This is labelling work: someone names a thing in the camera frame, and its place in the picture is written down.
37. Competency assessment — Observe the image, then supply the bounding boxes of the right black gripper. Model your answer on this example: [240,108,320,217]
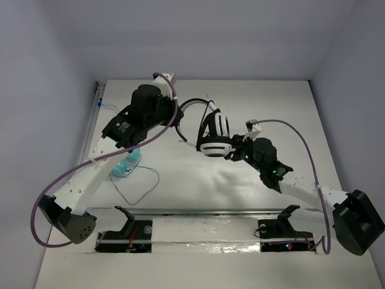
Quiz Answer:
[218,133,265,173]

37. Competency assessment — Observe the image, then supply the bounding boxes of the black white headphones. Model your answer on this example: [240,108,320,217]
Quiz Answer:
[175,98,232,158]

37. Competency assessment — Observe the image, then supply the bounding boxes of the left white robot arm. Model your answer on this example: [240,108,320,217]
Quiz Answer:
[30,80,179,248]

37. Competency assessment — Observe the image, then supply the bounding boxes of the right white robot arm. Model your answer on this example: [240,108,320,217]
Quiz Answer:
[228,134,384,256]

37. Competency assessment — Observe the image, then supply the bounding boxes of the teal cat-ear headphones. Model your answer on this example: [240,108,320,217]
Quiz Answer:
[110,148,141,178]

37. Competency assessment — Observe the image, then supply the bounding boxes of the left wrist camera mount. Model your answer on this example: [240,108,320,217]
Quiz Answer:
[151,72,175,99]

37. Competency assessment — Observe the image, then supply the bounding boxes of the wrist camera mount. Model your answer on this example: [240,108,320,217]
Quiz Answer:
[243,119,262,142]
[151,72,175,99]

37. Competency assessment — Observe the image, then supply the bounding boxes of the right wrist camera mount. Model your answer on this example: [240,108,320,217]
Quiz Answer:
[243,119,262,142]

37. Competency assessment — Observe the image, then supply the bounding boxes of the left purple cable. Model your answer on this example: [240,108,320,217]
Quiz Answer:
[31,72,179,248]

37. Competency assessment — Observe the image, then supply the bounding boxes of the aluminium rail frame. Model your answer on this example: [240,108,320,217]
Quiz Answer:
[88,79,339,214]

